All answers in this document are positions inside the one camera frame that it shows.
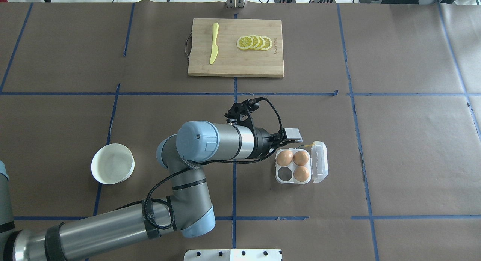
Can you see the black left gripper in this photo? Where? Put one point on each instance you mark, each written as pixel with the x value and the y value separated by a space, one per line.
pixel 263 142

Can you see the brown egg from bowl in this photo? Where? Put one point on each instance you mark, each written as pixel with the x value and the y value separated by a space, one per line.
pixel 284 158

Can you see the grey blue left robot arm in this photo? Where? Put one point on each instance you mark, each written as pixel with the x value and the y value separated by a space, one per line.
pixel 180 202

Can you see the clear plastic egg box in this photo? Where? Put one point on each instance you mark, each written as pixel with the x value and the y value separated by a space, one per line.
pixel 318 164

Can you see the brown egg far slot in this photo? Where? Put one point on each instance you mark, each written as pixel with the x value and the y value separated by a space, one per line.
pixel 301 158

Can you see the brown egg slot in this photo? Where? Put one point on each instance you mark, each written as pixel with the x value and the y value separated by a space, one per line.
pixel 302 174
pixel 301 158

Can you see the brown egg near slot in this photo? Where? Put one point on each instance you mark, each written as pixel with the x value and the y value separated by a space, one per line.
pixel 302 174

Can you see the wooden cutting board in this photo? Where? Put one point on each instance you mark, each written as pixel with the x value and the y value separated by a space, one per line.
pixel 231 61

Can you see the lemon slice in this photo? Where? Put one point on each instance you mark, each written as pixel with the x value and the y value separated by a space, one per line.
pixel 245 42
pixel 267 43
pixel 256 41
pixel 260 44

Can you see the rear lemon slice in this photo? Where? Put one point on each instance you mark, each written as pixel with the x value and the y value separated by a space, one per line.
pixel 267 43

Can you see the front lemon slice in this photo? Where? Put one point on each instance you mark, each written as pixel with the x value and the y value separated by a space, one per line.
pixel 245 42

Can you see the yellow plastic knife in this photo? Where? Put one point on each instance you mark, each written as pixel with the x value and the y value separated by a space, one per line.
pixel 214 48

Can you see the white paper bowl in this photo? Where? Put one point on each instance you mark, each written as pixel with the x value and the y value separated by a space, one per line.
pixel 112 164

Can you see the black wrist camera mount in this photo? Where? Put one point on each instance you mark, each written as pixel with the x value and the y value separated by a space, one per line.
pixel 240 113

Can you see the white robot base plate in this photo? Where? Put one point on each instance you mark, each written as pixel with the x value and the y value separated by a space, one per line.
pixel 233 255

